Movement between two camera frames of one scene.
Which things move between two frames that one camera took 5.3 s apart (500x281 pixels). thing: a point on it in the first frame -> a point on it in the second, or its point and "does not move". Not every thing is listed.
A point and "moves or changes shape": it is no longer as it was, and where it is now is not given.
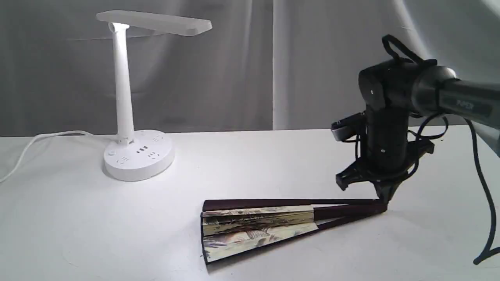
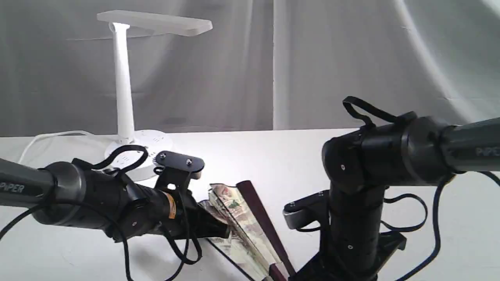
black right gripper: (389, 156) -> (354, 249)
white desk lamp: (140, 155) does not move
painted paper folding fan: (230, 227) moves or changes shape
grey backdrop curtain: (263, 65) does not move
